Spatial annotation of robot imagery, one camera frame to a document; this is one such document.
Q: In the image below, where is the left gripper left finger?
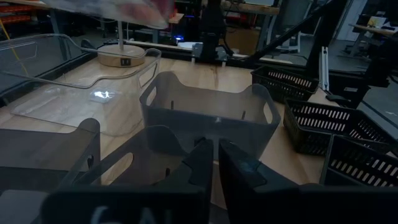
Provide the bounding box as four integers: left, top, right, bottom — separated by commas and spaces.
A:
40, 138, 215, 224

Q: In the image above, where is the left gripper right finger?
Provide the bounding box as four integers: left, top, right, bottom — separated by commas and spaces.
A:
218, 139, 398, 224

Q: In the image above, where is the grey translucent storage bin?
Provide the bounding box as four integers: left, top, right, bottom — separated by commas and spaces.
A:
73, 124, 200, 190
139, 70, 282, 161
0, 118, 101, 194

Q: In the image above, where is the black slotted plastic basket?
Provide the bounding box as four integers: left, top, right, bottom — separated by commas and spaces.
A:
282, 98, 396, 156
250, 65, 320, 105
319, 134, 398, 189

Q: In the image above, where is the black box with label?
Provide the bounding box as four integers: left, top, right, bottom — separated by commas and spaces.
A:
325, 73, 371, 110

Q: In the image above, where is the silver aluminium extrusion bar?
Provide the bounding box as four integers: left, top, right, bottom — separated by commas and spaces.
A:
320, 46, 330, 91

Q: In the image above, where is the clear plastic storage bin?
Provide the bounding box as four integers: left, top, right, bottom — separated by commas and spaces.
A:
0, 33, 162, 137

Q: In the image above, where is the white shade wooden base lamp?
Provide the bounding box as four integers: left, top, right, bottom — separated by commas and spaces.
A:
40, 0, 175, 68

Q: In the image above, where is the brown cardboard box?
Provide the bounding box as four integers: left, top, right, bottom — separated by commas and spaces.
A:
224, 27, 261, 56

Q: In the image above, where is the long wooden workbench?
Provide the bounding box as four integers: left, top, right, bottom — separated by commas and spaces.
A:
0, 0, 185, 44

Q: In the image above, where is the short wooden workbench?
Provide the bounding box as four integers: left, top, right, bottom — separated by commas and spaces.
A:
220, 0, 280, 54

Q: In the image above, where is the wooden desk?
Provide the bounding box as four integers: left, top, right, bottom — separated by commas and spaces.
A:
348, 23, 398, 58

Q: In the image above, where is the red storage bin rack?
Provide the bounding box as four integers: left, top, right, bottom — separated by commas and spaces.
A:
0, 4, 32, 25

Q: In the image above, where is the yellow cable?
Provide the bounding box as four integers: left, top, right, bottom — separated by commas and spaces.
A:
0, 18, 21, 68

